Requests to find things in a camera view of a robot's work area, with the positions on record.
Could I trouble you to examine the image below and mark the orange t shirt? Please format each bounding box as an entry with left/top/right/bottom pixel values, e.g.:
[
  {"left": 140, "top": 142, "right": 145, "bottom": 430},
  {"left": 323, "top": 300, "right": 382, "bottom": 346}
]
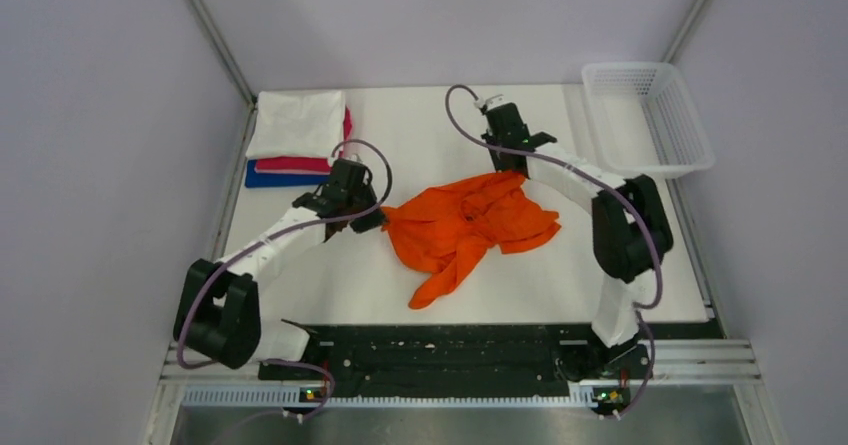
[{"left": 381, "top": 172, "right": 561, "bottom": 310}]

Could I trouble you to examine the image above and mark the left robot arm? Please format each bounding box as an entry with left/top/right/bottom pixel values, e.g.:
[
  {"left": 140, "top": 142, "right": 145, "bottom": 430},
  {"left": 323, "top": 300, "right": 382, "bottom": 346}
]
[{"left": 173, "top": 159, "right": 386, "bottom": 379}]

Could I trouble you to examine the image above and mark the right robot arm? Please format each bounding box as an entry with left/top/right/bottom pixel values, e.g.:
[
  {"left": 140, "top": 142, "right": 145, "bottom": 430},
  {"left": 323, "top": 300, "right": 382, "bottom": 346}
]
[{"left": 475, "top": 96, "right": 674, "bottom": 377}]

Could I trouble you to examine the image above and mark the white folded t shirt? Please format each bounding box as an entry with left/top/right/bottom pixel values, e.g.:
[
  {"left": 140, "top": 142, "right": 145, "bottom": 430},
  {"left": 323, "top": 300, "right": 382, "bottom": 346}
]
[{"left": 246, "top": 90, "right": 346, "bottom": 159}]

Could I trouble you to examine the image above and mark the pink folded t shirt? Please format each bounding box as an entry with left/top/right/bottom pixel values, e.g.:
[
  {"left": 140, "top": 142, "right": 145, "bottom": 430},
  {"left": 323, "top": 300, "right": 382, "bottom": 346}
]
[{"left": 247, "top": 108, "right": 353, "bottom": 175}]

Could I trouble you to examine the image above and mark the blue folded t shirt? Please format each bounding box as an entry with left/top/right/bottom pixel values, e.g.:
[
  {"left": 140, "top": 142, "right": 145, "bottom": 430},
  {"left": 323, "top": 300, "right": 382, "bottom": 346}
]
[{"left": 244, "top": 160, "right": 327, "bottom": 189}]

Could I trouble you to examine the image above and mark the white plastic basket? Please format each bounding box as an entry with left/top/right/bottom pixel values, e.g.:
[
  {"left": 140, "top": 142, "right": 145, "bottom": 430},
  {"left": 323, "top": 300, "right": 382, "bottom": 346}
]
[{"left": 581, "top": 62, "right": 716, "bottom": 180}]

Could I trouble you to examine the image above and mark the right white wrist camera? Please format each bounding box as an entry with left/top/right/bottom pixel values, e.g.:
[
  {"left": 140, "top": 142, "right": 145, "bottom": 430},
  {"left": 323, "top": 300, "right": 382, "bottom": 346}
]
[{"left": 474, "top": 94, "right": 507, "bottom": 114}]

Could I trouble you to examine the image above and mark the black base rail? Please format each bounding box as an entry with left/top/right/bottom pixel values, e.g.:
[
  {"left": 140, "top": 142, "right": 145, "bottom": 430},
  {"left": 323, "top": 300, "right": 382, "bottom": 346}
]
[{"left": 195, "top": 321, "right": 725, "bottom": 401}]

